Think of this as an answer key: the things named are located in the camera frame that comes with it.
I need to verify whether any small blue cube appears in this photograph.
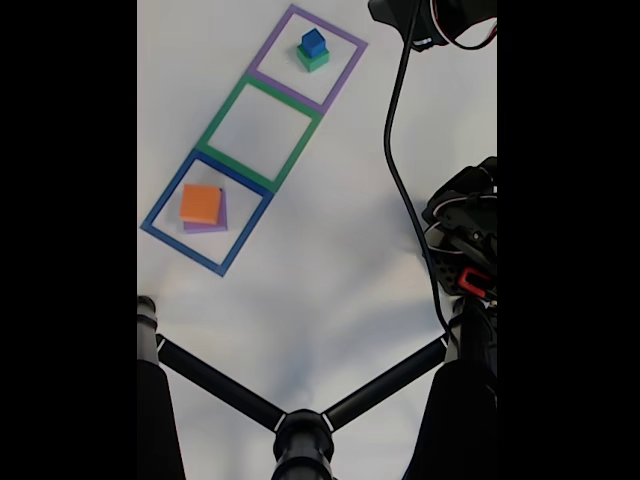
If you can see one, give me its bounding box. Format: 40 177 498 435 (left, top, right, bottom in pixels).
301 28 328 56

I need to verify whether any green cube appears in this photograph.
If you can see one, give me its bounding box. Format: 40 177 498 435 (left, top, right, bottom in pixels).
295 43 330 74

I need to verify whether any orange square block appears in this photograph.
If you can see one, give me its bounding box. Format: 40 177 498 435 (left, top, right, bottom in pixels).
178 183 223 225

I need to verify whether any purple square block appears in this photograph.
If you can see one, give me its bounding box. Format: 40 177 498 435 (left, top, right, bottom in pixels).
182 188 230 235

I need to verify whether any red clamp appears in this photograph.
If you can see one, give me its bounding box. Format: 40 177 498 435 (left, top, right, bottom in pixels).
457 267 494 296

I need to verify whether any black tripod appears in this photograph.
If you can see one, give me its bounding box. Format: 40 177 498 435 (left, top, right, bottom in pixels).
137 294 498 480

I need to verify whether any red white gripper servo cable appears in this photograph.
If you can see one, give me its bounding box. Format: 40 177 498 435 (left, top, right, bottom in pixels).
430 0 498 50

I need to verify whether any purple square frame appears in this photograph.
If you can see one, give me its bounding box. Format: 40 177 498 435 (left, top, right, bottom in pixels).
247 3 370 115

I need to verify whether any thick black camera cable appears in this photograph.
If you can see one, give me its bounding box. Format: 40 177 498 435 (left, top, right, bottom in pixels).
383 0 454 346

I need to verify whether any green square frame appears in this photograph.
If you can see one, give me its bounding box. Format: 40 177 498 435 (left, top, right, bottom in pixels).
194 74 324 194

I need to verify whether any red white base servo cable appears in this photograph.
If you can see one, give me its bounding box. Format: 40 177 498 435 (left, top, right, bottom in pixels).
422 189 498 257

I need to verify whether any blue square frame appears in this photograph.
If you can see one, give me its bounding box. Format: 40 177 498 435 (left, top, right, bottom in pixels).
139 148 275 278

